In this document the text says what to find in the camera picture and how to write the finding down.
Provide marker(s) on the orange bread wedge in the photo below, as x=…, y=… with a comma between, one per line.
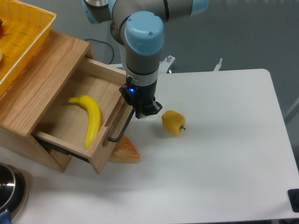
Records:
x=125, y=152

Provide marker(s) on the black table corner device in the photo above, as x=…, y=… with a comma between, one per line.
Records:
x=293, y=195

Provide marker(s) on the yellow bell pepper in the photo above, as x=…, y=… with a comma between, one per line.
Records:
x=173, y=122

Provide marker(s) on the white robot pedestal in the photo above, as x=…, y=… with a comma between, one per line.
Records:
x=120, y=46

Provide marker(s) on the wooden drawer cabinet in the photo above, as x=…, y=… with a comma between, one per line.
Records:
x=33, y=92

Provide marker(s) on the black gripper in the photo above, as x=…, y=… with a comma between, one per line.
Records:
x=139, y=92

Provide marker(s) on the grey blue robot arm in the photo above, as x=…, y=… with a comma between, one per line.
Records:
x=138, y=26

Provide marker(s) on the yellow plastic basket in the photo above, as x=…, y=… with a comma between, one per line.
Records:
x=24, y=30

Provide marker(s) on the yellow banana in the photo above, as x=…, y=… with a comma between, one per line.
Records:
x=94, y=116

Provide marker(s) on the red item in basket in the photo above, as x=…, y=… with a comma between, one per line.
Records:
x=1, y=28

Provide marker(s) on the steel pot with blue handle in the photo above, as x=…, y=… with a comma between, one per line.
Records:
x=13, y=193

